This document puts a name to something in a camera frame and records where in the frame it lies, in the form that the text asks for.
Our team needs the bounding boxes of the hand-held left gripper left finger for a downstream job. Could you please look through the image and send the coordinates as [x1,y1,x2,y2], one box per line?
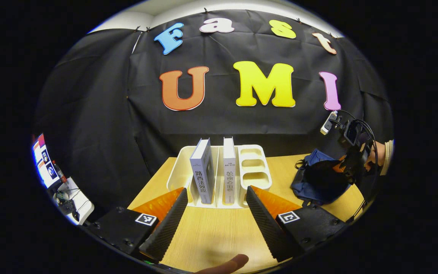
[86,187,189,263]

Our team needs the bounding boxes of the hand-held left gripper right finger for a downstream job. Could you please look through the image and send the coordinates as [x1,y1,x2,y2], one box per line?
[246,185,348,263]

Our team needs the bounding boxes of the blue schoolbag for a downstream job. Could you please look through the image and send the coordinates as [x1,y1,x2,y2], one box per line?
[290,148,353,206]

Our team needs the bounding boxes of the white plastic bookshelf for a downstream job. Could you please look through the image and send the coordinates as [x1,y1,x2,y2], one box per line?
[167,144,273,209]

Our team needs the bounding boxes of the grey cover book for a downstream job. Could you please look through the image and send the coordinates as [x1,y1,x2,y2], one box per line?
[190,138,216,204]

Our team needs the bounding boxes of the white cover book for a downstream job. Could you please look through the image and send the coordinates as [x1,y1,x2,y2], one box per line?
[223,137,237,204]

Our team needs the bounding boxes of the white desk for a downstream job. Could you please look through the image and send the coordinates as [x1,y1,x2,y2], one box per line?
[54,177,95,225]

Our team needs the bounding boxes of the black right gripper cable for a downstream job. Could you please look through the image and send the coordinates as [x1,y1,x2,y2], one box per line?
[339,110,380,223]

